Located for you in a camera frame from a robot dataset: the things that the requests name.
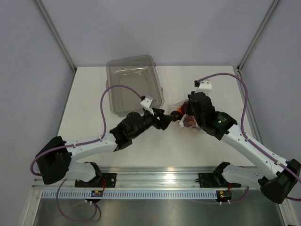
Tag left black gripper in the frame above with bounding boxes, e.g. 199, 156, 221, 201
131, 108, 174, 139

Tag white slotted cable duct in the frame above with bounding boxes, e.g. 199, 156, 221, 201
41, 191, 218, 199

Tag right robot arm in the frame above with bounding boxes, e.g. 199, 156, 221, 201
187, 92, 301, 204

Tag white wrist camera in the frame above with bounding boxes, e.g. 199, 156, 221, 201
194, 80, 212, 96
140, 96, 155, 115

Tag clear zip top bag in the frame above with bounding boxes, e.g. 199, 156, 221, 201
168, 99, 201, 131

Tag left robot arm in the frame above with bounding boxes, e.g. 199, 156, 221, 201
33, 108, 180, 187

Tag left aluminium frame post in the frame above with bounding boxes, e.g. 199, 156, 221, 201
33, 0, 77, 74

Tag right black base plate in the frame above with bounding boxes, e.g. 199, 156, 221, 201
195, 173, 241, 188

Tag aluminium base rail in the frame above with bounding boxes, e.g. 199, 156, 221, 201
32, 166, 259, 189

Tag right aluminium frame post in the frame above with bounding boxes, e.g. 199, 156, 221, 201
237, 0, 282, 73

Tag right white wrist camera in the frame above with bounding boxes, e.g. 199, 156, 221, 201
194, 80, 212, 96

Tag fake dark red apple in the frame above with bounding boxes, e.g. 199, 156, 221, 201
183, 114, 196, 128

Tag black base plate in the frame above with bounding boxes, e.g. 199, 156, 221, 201
75, 173, 117, 188
195, 173, 241, 188

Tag aluminium frame post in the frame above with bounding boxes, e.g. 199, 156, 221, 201
33, 0, 77, 74
237, 0, 282, 73

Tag grey transparent plastic container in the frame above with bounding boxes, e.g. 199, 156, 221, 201
106, 55, 165, 116

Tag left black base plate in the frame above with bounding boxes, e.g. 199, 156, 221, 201
75, 173, 117, 188

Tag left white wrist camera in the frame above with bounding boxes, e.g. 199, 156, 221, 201
140, 96, 155, 115

